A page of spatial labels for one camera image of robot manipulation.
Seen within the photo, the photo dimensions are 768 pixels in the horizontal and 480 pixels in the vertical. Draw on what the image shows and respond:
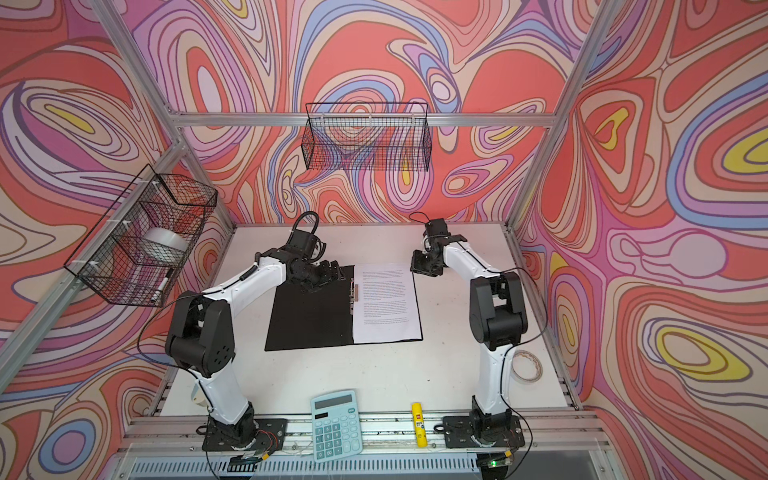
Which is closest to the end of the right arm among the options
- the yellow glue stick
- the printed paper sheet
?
the printed paper sheet

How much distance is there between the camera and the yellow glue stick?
731 millimetres

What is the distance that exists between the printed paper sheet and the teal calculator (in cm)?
17

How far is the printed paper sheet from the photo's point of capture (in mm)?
926

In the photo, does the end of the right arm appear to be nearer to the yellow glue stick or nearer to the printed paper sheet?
the printed paper sheet

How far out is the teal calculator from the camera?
718mm

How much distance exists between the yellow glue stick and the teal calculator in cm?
14

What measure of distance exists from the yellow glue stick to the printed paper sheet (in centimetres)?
19

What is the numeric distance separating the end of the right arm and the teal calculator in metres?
0.40

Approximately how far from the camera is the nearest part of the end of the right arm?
75cm

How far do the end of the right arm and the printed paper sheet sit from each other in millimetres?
138

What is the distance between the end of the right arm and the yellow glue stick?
14.7 inches

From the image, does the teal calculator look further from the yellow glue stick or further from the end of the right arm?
the end of the right arm

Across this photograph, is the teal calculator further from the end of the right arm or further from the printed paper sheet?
the end of the right arm
